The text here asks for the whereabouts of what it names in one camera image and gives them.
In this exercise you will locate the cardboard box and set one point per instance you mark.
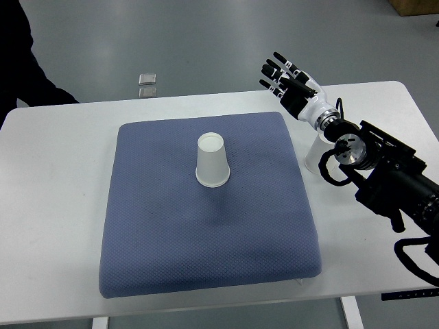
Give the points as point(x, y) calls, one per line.
point(415, 7)

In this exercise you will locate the black table control panel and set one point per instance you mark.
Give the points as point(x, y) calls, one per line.
point(406, 295)

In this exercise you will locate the white paper cup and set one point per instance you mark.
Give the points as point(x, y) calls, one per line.
point(320, 146)
point(212, 169)

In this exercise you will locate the person in dark clothing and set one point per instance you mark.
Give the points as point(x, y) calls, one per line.
point(21, 75)

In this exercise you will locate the lower metal floor plate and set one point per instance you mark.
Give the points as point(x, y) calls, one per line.
point(147, 92)

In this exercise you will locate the white left table leg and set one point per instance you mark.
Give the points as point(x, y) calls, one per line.
point(100, 323)

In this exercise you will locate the metal floor plate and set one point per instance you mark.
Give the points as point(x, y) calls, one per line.
point(147, 79)
point(147, 92)

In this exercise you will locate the white right table leg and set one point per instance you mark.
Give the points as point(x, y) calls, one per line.
point(351, 312)

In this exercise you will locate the upper metal floor plate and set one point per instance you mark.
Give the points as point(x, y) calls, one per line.
point(147, 79)

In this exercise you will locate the white table leg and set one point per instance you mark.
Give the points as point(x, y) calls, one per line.
point(351, 312)
point(100, 323)

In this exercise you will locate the blue quilted cushion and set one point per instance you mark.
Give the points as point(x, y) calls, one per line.
point(165, 232)

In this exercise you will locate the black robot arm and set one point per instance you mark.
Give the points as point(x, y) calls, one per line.
point(387, 173)

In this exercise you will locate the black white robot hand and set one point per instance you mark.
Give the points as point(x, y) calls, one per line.
point(301, 96)

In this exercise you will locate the white paper cup on cushion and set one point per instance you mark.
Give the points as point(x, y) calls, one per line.
point(212, 169)

